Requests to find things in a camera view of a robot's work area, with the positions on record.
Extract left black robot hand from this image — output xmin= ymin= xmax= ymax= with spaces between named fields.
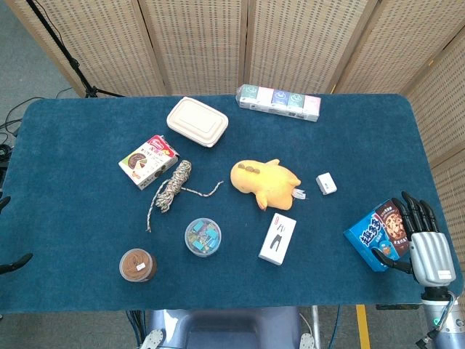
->
xmin=0 ymin=196 xmax=34 ymax=276

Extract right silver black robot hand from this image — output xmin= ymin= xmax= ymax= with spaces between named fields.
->
xmin=371 ymin=190 xmax=457 ymax=286

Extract yellow plush toy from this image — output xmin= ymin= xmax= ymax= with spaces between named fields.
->
xmin=230 ymin=159 xmax=307 ymax=212

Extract blue chocolate cookie box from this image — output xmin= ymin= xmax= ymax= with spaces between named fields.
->
xmin=343 ymin=198 xmax=413 ymax=273

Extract blue table cloth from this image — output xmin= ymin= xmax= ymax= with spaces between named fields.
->
xmin=0 ymin=93 xmax=464 ymax=315

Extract clear jar of rubber bands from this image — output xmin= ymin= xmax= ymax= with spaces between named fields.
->
xmin=118 ymin=248 xmax=158 ymax=284

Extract small white box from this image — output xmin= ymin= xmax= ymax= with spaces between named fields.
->
xmin=315 ymin=173 xmax=338 ymax=196

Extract long white product box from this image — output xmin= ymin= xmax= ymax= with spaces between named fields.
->
xmin=258 ymin=212 xmax=297 ymax=266

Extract red white biscuit box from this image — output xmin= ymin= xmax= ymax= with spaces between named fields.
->
xmin=118 ymin=135 xmax=179 ymax=191

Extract clear jar of binder clips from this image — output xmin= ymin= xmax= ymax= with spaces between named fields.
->
xmin=184 ymin=217 xmax=223 ymax=258

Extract black tripod stand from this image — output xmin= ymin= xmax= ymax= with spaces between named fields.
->
xmin=25 ymin=0 xmax=125 ymax=99

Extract blue-grey robot torso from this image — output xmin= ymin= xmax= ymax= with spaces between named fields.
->
xmin=139 ymin=305 xmax=318 ymax=349

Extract multicolour tissue pack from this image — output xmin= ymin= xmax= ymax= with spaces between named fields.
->
xmin=238 ymin=84 xmax=323 ymax=123

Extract beige lidded lunch box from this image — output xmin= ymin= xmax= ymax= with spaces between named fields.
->
xmin=166 ymin=96 xmax=230 ymax=148

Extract woven folding screen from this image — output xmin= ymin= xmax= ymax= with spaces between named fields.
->
xmin=3 ymin=0 xmax=465 ymax=262

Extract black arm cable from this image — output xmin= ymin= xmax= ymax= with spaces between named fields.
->
xmin=416 ymin=290 xmax=459 ymax=347

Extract black floor cables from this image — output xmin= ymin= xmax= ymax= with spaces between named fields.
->
xmin=0 ymin=86 xmax=76 ymax=175

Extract braided multicolour rope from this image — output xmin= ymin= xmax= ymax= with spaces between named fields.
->
xmin=145 ymin=159 xmax=225 ymax=233

